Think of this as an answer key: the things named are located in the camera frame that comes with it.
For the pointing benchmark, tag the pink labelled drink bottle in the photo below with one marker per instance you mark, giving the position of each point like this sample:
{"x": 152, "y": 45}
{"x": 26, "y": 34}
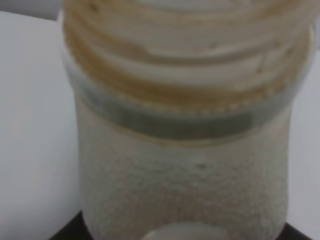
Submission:
{"x": 183, "y": 112}

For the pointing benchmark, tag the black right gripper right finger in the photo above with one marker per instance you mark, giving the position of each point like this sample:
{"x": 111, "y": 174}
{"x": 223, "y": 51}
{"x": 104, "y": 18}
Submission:
{"x": 291, "y": 233}

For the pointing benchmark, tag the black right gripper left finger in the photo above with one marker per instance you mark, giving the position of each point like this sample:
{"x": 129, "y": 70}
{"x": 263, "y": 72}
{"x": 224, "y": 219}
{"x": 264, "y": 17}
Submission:
{"x": 74, "y": 230}

